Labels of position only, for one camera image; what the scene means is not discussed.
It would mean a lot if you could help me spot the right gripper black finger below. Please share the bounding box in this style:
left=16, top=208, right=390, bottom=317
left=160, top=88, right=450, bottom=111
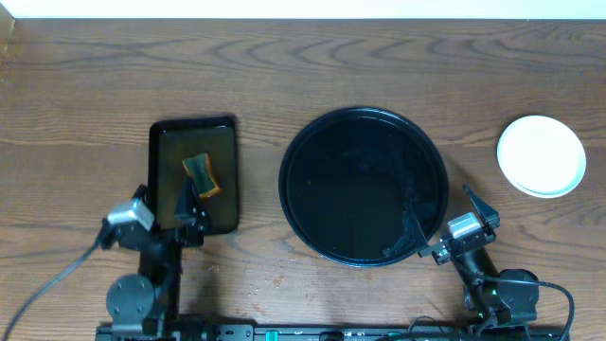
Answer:
left=463, top=184, right=500, bottom=229
left=404, top=202, right=428, bottom=253

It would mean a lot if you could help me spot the orange green sponge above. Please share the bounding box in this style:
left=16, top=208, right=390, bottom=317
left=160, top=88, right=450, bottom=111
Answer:
left=182, top=153, right=222, bottom=199

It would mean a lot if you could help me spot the pale green plate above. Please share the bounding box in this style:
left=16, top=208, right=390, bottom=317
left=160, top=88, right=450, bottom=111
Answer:
left=496, top=115, right=587, bottom=199

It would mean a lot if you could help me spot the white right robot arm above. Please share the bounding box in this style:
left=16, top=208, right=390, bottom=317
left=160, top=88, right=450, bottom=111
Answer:
left=402, top=185, right=539, bottom=335

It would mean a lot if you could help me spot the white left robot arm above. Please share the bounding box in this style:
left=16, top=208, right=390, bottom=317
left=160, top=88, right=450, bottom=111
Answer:
left=95, top=176, right=211, bottom=340

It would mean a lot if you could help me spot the rectangular black water tray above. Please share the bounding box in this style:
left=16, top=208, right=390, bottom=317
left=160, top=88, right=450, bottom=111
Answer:
left=147, top=116, right=240, bottom=235

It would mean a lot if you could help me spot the round black tray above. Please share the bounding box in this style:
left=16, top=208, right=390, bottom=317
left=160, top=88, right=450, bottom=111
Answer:
left=278, top=107, right=449, bottom=267

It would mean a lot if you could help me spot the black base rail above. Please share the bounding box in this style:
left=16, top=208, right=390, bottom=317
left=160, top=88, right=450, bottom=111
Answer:
left=95, top=324, right=562, bottom=341

